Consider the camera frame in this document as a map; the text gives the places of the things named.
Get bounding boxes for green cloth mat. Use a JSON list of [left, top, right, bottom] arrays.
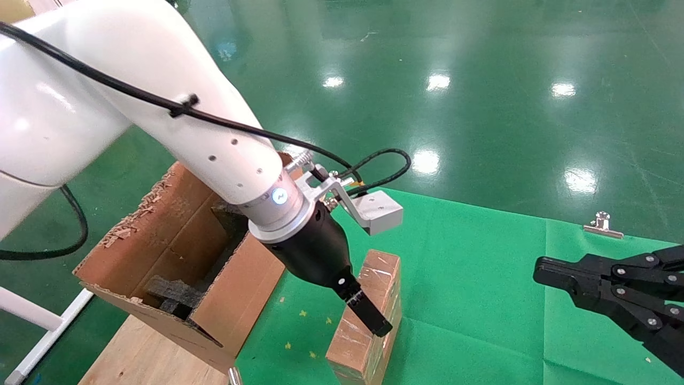
[[235, 187, 684, 385]]

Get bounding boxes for black foam block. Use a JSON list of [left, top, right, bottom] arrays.
[[143, 275, 205, 319], [211, 202, 250, 237]]

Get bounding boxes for large open cardboard carton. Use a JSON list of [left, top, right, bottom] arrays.
[[74, 152, 305, 375]]

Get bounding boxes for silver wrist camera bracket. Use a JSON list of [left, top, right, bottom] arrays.
[[294, 166, 404, 236]]

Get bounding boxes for white table leg frame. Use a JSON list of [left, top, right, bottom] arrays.
[[0, 286, 95, 385]]

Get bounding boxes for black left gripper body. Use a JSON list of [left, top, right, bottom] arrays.
[[262, 201, 364, 306]]

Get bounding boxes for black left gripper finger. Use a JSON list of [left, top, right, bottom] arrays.
[[345, 291, 394, 338]]

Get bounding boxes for small taped cardboard box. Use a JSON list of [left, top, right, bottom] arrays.
[[326, 249, 401, 385]]

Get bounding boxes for black cable with yellow tag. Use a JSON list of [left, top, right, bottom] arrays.
[[0, 21, 412, 263]]

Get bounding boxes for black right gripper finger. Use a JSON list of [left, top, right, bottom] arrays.
[[566, 283, 684, 378], [533, 245, 684, 292]]

